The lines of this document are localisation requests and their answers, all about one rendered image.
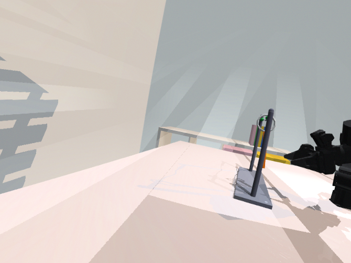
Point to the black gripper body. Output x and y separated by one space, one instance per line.
329 159

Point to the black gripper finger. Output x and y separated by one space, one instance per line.
312 162
296 154

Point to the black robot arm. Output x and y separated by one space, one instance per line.
341 195

